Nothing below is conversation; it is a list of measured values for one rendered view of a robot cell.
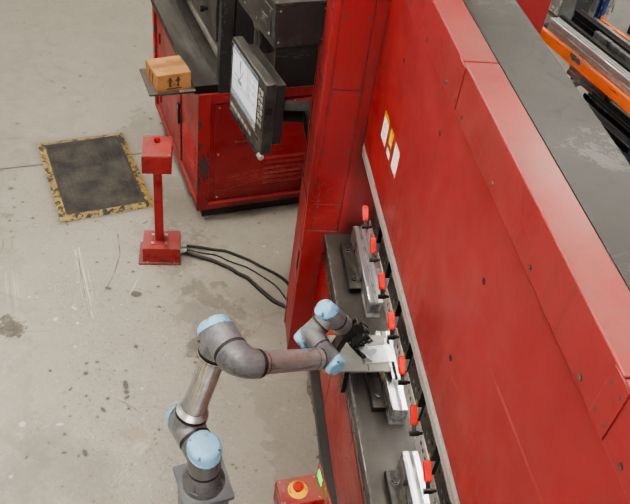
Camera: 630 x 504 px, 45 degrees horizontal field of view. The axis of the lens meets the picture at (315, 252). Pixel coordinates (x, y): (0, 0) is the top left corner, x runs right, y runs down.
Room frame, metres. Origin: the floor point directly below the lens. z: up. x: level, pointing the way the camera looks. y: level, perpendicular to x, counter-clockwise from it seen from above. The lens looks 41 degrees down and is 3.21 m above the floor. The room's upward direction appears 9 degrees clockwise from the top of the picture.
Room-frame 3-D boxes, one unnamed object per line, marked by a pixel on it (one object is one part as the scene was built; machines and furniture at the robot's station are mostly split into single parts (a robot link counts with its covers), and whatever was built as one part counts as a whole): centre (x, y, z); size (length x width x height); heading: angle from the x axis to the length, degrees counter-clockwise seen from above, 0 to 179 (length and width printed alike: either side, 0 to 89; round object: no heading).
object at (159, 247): (3.42, 0.94, 0.41); 0.25 x 0.20 x 0.83; 102
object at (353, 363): (1.97, -0.20, 1.00); 0.26 x 0.18 x 0.01; 102
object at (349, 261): (2.57, -0.17, 0.89); 0.30 x 0.05 x 0.03; 12
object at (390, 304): (2.02, -0.34, 1.26); 0.15 x 0.09 x 0.17; 12
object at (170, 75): (3.79, 0.98, 1.04); 0.30 x 0.26 x 0.12; 26
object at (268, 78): (3.06, 0.37, 1.42); 0.45 x 0.12 x 0.36; 29
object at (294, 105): (3.22, 0.18, 1.18); 0.40 x 0.24 x 0.07; 12
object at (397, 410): (1.94, -0.36, 0.92); 0.39 x 0.06 x 0.10; 12
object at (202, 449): (1.47, 0.27, 0.94); 0.13 x 0.12 x 0.14; 38
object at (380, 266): (2.22, -0.30, 1.26); 0.15 x 0.09 x 0.17; 12
